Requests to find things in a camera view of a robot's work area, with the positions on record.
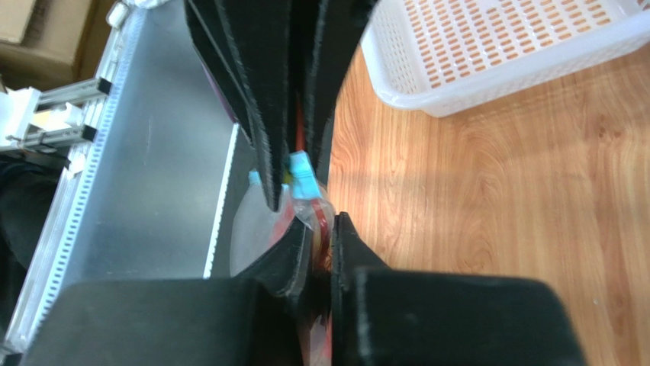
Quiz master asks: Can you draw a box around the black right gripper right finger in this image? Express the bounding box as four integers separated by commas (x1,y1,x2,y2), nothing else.
331,212,587,365

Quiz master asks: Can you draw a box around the aluminium frame rail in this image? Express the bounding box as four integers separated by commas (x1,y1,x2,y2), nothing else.
1,1,239,356

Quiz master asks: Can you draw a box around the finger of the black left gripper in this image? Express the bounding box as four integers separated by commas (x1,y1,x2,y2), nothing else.
184,1,291,211
297,0,378,169

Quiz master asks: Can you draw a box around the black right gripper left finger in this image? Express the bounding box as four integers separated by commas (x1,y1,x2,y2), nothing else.
20,215,315,366

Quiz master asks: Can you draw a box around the white plastic basket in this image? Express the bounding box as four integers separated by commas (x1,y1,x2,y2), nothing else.
361,0,649,117

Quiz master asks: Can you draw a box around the clear zip top bag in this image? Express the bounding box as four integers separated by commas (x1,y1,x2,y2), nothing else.
229,151,334,365

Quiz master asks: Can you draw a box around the red toy lobster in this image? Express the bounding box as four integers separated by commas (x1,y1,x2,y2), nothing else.
273,102,334,365

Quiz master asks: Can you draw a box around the cardboard box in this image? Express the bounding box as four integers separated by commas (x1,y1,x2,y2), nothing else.
1,0,114,91

